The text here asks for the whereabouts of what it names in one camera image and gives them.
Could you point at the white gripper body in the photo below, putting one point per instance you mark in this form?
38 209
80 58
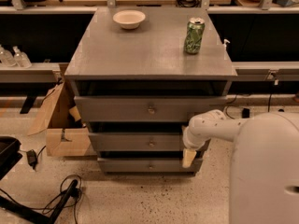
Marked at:
191 141

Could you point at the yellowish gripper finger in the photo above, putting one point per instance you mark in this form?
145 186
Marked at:
188 157

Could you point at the grey drawer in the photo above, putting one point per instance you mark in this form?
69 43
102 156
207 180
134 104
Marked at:
136 141
147 166
144 109

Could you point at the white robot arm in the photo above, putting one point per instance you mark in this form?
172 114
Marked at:
264 172

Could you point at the grey top drawer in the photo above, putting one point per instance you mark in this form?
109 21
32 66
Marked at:
144 109

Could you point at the grey bottom drawer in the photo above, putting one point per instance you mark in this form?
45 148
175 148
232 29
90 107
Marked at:
147 166

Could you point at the grey drawer cabinet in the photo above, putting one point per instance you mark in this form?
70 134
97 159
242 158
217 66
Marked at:
148 61

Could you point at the open cardboard box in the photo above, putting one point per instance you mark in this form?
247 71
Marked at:
58 118

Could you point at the black power adapter right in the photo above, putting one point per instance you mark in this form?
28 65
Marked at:
236 112

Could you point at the black power adapter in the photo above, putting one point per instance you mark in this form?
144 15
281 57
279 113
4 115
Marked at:
236 112
34 157

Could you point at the grey bench right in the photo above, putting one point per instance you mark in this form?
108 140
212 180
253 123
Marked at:
266 71

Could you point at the grey bench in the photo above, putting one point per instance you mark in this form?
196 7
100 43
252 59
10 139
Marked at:
37 73
266 71

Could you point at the small white pump bottle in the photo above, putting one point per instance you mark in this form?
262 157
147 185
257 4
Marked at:
226 43

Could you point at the green soda can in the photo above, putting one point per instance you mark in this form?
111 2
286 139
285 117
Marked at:
193 40

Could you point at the white paper bowl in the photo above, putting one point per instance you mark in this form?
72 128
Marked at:
129 19

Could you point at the black power adapter left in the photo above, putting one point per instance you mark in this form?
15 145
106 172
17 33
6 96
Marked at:
34 157

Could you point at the grey bench left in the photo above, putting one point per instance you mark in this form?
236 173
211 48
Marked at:
37 73

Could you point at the black bin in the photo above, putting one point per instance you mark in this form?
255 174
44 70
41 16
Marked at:
9 154

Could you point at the clear sanitizer bottle right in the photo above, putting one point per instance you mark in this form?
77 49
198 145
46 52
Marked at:
21 58

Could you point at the clear sanitizer bottle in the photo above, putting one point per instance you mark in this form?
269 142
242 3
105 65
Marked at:
21 58
6 58

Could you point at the clear sanitizer bottle left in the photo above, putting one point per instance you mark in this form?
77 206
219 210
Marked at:
6 58

